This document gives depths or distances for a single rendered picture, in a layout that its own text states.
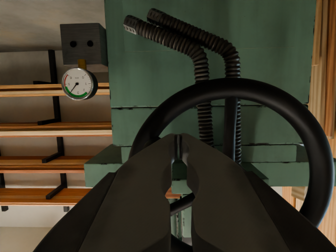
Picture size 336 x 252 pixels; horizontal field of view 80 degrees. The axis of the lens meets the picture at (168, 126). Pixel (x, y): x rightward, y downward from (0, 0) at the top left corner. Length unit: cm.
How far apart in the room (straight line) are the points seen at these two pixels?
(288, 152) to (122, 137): 38
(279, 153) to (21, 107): 350
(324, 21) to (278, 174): 146
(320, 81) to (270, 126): 134
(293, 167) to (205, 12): 39
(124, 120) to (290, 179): 40
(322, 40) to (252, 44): 137
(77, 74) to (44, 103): 305
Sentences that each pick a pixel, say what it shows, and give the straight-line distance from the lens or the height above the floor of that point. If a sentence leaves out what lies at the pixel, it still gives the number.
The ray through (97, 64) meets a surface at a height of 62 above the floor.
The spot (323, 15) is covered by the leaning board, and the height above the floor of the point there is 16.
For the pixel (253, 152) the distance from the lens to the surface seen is 50.
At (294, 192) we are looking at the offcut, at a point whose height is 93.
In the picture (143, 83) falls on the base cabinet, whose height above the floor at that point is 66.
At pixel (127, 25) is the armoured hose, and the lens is 38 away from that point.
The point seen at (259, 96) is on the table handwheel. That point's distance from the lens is 29.
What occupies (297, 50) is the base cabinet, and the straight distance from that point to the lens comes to 53.
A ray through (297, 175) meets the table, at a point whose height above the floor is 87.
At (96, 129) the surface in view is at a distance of 260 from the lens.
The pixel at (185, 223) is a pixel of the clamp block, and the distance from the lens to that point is 43.
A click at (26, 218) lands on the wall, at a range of 420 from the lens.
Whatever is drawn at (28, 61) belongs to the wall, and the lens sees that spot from 362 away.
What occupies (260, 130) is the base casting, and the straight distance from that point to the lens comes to 50.
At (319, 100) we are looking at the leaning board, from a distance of 183.
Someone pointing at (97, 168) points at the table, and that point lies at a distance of 52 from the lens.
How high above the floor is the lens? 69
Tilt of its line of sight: 8 degrees up
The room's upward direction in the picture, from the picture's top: 179 degrees clockwise
